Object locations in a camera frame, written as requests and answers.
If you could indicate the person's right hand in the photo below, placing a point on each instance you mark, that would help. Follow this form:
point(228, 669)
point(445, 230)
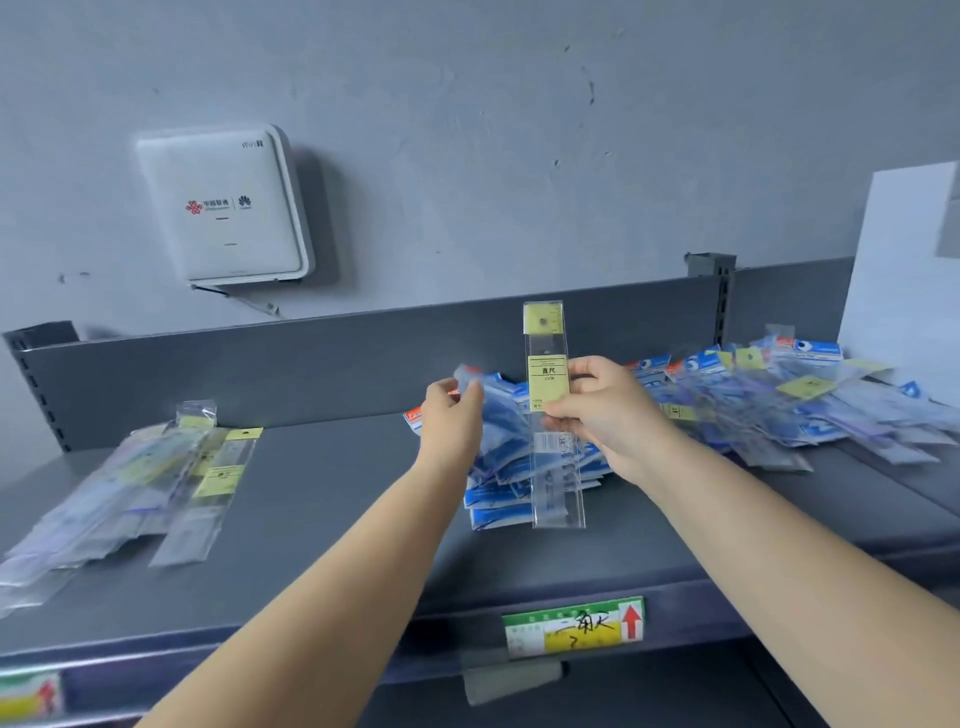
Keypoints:
point(619, 420)

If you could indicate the person's left hand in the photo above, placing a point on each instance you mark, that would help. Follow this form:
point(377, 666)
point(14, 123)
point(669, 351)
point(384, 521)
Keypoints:
point(450, 431)

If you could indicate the pile of blue set-square packets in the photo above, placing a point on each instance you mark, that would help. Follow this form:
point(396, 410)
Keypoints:
point(502, 450)

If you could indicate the clear straight ruler packet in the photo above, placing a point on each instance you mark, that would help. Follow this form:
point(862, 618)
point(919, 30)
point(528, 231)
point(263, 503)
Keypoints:
point(545, 337)

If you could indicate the pile of mixed packaged rulers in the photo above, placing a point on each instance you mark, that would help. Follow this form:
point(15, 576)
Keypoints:
point(795, 405)

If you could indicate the pile of clear rulers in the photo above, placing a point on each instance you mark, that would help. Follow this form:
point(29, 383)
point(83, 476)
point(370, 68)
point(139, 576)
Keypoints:
point(112, 495)

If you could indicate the person's right forearm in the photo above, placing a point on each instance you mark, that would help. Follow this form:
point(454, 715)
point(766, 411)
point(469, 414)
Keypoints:
point(810, 577)

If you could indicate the person's left forearm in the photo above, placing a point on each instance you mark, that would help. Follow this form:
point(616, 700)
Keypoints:
point(315, 615)

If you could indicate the grey shelf back panel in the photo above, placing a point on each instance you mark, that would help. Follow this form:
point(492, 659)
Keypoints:
point(300, 375)

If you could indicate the green yellow shelf price label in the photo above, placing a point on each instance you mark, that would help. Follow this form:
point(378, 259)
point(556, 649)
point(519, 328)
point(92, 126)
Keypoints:
point(570, 630)
point(30, 697)

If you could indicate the white tiered pen display stand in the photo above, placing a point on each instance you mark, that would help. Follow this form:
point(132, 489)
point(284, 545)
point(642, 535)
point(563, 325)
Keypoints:
point(900, 300)

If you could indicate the grey slotted shelf post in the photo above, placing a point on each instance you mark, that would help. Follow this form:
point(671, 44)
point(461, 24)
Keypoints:
point(37, 375)
point(721, 300)

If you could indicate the white wall router box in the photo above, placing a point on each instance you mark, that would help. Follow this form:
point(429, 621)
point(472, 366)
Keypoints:
point(225, 240)

